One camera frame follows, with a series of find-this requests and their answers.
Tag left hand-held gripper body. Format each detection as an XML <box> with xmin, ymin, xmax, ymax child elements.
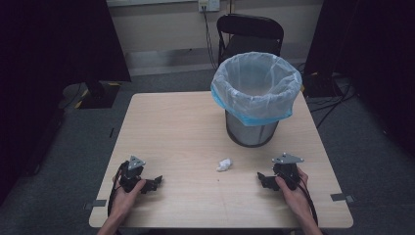
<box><xmin>118</xmin><ymin>155</ymin><xmax>147</xmax><ymax>194</ymax></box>

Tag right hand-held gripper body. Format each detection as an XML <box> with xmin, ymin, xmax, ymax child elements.
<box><xmin>271</xmin><ymin>152</ymin><xmax>305</xmax><ymax>192</ymax></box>

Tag white tissue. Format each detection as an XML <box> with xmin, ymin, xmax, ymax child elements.
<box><xmin>215</xmin><ymin>158</ymin><xmax>234</xmax><ymax>173</ymax></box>

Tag metal mesh trash can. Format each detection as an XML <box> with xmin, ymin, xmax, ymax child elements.
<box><xmin>224</xmin><ymin>109</ymin><xmax>281</xmax><ymax>149</ymax></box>

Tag translucent blue trash bag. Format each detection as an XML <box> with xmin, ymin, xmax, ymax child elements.
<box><xmin>209</xmin><ymin>51</ymin><xmax>303</xmax><ymax>127</ymax></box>

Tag person's left hand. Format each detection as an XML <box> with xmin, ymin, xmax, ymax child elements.
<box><xmin>112</xmin><ymin>175</ymin><xmax>147</xmax><ymax>217</ymax></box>

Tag person's right hand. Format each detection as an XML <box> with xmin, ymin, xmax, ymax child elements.
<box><xmin>274</xmin><ymin>167</ymin><xmax>310</xmax><ymax>213</ymax></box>

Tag grey tape strip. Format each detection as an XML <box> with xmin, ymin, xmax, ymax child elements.
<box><xmin>83</xmin><ymin>199</ymin><xmax>108</xmax><ymax>211</ymax></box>
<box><xmin>330</xmin><ymin>192</ymin><xmax>355</xmax><ymax>203</ymax></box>

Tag black stand base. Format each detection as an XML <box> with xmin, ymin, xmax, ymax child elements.
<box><xmin>77</xmin><ymin>80</ymin><xmax>122</xmax><ymax>110</ymax></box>

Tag black floor box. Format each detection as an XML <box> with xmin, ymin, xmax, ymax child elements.
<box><xmin>301</xmin><ymin>71</ymin><xmax>345</xmax><ymax>99</ymax></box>

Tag black curtain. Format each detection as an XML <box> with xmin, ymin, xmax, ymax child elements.
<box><xmin>0</xmin><ymin>0</ymin><xmax>132</xmax><ymax>205</ymax></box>
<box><xmin>304</xmin><ymin>0</ymin><xmax>415</xmax><ymax>159</ymax></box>

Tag black folding chair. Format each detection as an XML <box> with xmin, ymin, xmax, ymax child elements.
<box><xmin>215</xmin><ymin>13</ymin><xmax>285</xmax><ymax>67</ymax></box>

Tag left hand-held gripper cable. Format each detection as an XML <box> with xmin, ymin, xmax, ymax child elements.
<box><xmin>107</xmin><ymin>161</ymin><xmax>127</xmax><ymax>217</ymax></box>

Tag hand-held gripper cable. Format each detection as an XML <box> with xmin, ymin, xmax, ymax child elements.
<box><xmin>107</xmin><ymin>161</ymin><xmax>127</xmax><ymax>217</ymax></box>
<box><xmin>287</xmin><ymin>172</ymin><xmax>320</xmax><ymax>227</ymax></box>

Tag right hand-held gripper cable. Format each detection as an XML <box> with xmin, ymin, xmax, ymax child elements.
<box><xmin>287</xmin><ymin>172</ymin><xmax>320</xmax><ymax>227</ymax></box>

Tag black floor cables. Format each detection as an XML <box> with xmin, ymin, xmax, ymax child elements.
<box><xmin>306</xmin><ymin>76</ymin><xmax>357</xmax><ymax>130</ymax></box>

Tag black power cable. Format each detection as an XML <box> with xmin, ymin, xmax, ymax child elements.
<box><xmin>201</xmin><ymin>5</ymin><xmax>219</xmax><ymax>71</ymax></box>

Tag white wall outlet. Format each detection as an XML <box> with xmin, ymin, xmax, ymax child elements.
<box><xmin>197</xmin><ymin>0</ymin><xmax>221</xmax><ymax>14</ymax></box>

